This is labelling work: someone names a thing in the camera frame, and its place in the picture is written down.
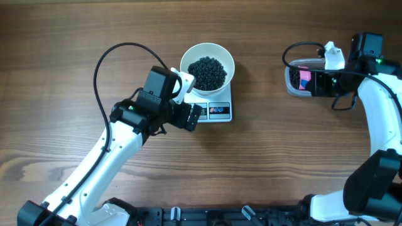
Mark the white bowl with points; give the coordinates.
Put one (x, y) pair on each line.
(211, 50)

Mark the clear plastic container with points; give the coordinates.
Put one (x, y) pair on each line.
(308, 62)

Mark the pink scoop blue handle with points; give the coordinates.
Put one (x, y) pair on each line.
(305, 77)

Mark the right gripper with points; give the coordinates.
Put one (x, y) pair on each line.
(316, 85)

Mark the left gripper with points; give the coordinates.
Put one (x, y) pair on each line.
(180, 122)

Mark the white digital kitchen scale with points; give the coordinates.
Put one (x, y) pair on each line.
(216, 105)

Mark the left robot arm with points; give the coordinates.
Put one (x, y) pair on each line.
(131, 123)

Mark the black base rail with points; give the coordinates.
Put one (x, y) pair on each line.
(271, 216)

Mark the black beans in bowl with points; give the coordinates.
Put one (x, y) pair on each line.
(209, 73)

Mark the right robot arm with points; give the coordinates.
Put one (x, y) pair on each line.
(370, 193)

